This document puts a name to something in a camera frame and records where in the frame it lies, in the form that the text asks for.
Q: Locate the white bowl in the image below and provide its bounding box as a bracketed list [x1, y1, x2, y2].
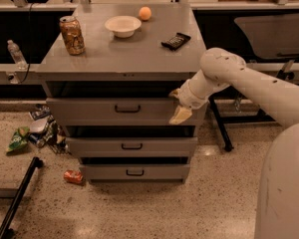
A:
[105, 16, 142, 38]

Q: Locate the orange fruit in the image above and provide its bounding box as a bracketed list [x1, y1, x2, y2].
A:
[139, 7, 151, 21]

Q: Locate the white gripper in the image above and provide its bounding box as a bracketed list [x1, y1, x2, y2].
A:
[168, 79, 206, 124]

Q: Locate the dark chair seat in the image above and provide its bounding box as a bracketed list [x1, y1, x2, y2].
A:
[234, 13, 299, 59]

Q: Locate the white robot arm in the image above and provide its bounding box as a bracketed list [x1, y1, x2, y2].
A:
[169, 48, 299, 239]

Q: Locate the grey top drawer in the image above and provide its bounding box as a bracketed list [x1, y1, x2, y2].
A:
[45, 97, 210, 127]

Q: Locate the white wall socket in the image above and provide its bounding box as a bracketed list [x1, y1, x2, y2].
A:
[6, 73, 20, 85]

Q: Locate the black table leg frame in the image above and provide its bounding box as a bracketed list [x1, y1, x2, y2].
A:
[208, 60, 295, 152]

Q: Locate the black stand leg left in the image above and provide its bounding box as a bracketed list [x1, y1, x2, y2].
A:
[0, 157, 44, 239]

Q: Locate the grey bottom drawer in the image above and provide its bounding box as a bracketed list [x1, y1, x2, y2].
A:
[80, 164, 190, 181]

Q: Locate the black cable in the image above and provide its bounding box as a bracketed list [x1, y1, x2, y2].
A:
[19, 3, 36, 84]

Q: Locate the grey metal drawer cabinet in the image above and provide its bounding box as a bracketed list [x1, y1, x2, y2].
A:
[35, 2, 215, 184]

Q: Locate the pile of floor litter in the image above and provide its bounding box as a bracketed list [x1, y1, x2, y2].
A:
[28, 105, 68, 154]

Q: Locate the green chip bag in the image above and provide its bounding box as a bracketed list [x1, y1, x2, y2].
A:
[6, 126, 30, 153]

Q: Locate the black snack bar wrapper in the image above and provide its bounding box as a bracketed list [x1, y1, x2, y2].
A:
[161, 33, 191, 51]

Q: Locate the clear plastic water bottle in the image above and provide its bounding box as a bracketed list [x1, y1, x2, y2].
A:
[7, 40, 27, 70]

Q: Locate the crushed orange can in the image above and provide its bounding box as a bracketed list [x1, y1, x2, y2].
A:
[63, 170, 84, 184]

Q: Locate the gold drink can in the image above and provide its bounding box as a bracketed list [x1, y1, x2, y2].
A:
[59, 16, 85, 55]

